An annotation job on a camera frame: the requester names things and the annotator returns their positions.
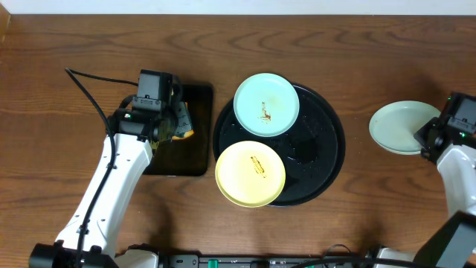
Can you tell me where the green plate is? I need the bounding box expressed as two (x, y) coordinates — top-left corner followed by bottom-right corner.
(369, 100), (440, 156)
(233, 73), (300, 137)

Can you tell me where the yellow plate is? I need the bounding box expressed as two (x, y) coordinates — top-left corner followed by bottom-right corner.
(215, 141), (286, 208)

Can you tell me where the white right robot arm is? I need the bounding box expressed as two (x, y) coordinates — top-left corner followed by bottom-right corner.
(414, 117), (475, 267)

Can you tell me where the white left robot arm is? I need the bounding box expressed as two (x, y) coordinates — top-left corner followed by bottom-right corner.
(28, 96), (192, 267)

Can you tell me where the black rectangular tray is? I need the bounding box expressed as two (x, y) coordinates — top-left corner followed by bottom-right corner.
(144, 83), (213, 176)

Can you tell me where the black round tray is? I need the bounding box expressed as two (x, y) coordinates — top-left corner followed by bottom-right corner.
(212, 83), (346, 207)

